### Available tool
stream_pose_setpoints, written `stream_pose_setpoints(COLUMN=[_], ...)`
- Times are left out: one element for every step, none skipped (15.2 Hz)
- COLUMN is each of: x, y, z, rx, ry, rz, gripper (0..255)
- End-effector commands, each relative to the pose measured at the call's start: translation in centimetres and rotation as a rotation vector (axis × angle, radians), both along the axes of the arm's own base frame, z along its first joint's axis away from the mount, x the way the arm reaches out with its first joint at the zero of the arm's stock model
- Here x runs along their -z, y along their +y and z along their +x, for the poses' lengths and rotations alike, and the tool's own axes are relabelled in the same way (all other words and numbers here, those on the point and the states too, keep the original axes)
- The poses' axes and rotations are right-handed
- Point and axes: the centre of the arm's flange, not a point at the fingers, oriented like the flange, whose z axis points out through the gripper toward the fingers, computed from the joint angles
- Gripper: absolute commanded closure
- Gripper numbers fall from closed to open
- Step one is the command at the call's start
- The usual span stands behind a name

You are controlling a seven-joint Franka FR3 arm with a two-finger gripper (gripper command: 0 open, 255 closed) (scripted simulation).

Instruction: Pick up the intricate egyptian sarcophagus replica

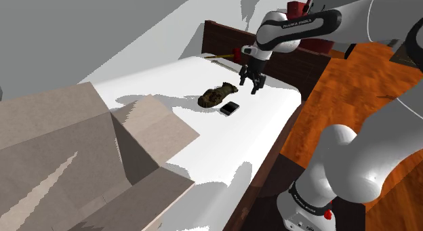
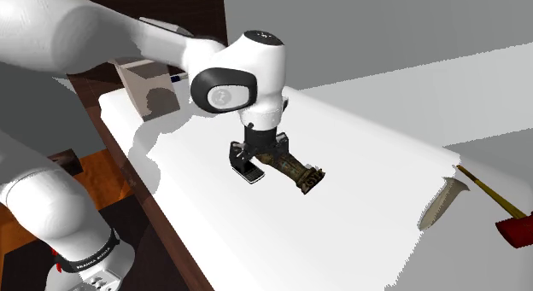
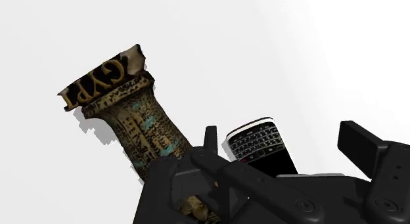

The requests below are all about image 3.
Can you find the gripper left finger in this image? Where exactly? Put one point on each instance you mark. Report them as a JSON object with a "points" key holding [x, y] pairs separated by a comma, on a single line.
{"points": [[243, 175]]}

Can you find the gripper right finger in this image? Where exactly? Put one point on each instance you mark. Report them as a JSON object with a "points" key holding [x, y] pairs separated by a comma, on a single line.
{"points": [[389, 172]]}

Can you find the black keypad phone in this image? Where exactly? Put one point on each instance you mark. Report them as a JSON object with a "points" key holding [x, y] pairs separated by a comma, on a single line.
{"points": [[259, 143]]}

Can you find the gold and black column figure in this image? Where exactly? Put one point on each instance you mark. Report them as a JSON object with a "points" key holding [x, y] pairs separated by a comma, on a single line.
{"points": [[141, 120]]}

